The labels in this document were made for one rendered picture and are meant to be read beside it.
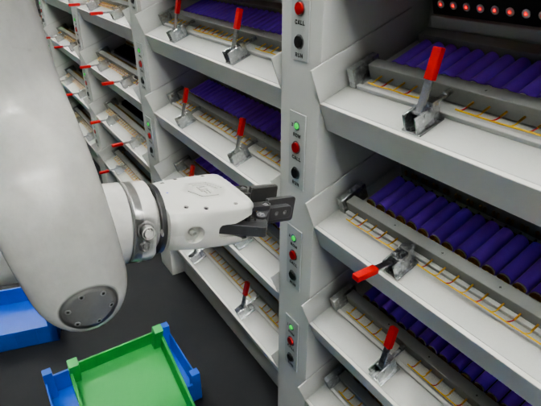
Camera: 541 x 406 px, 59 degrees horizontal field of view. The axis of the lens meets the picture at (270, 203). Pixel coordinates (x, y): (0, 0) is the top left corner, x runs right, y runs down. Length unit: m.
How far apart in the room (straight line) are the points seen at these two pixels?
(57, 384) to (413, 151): 1.00
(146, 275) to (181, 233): 1.11
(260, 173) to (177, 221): 0.44
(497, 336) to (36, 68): 0.52
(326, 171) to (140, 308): 0.88
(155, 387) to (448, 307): 0.71
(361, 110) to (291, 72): 0.14
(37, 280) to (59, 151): 0.10
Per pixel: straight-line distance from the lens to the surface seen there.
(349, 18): 0.68
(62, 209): 0.37
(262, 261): 1.00
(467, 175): 0.53
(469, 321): 0.61
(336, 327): 0.86
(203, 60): 0.99
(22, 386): 1.36
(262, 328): 1.14
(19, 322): 1.54
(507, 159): 0.52
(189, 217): 0.49
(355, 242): 0.71
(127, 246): 0.48
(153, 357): 1.17
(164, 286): 1.53
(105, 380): 1.15
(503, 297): 0.61
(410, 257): 0.66
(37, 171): 0.37
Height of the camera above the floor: 0.92
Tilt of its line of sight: 28 degrees down
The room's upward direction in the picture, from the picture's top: straight up
